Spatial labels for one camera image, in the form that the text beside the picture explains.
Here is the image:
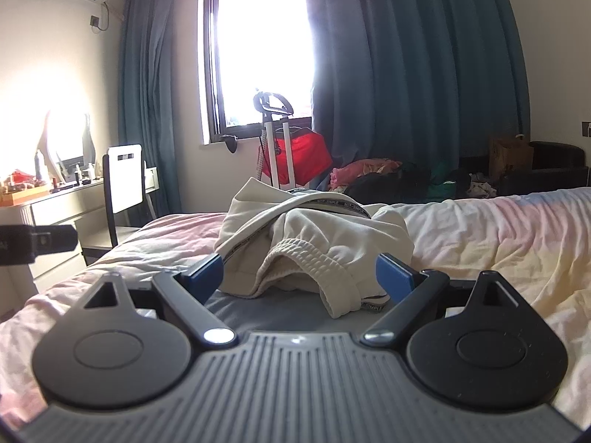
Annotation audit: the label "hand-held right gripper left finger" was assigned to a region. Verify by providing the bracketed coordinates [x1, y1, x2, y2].
[81, 254, 238, 349]

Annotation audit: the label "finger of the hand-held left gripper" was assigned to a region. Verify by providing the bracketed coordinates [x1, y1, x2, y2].
[28, 224, 78, 255]

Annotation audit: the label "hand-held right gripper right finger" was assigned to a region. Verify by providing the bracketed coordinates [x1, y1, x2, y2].
[362, 253, 521, 350]

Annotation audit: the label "white pants with striped trim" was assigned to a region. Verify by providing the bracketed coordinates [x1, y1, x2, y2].
[215, 176, 415, 319]

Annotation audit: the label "black clothes pile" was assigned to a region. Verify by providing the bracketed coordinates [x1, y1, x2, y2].
[344, 161, 432, 206]

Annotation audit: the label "pink clothes pile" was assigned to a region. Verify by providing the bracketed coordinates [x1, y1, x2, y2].
[329, 158, 402, 193]

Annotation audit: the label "white dressing table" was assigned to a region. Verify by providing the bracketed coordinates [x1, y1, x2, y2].
[0, 175, 122, 296]

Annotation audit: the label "orange tray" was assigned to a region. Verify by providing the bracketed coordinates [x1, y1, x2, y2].
[0, 185, 51, 206]

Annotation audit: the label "row of cosmetic bottles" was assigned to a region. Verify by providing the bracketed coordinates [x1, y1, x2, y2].
[34, 150, 100, 195]

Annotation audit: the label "pink and yellow bed blanket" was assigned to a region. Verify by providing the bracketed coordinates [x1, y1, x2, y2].
[0, 185, 591, 430]

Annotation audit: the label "green cloth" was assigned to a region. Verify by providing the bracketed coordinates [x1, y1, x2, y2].
[425, 161, 462, 201]

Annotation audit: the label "table mirror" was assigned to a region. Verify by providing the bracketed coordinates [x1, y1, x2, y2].
[37, 111, 97, 176]

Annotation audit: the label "patterned cloth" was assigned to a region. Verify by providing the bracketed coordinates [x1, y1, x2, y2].
[466, 173, 498, 198]

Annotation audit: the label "red bag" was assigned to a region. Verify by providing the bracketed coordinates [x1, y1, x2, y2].
[257, 130, 334, 190]

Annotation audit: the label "brown paper bag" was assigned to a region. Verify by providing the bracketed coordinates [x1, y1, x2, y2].
[489, 134, 535, 181]

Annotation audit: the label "narrow blue curtain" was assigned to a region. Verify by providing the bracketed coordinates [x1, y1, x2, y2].
[117, 0, 184, 216]

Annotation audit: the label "wide blue curtain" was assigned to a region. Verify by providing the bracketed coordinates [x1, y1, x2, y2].
[300, 0, 532, 181]

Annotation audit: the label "dark framed window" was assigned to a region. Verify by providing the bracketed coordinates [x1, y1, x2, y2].
[199, 0, 319, 145]

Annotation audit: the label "white chair with black frame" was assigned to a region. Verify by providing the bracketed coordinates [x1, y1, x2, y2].
[79, 144, 158, 266]

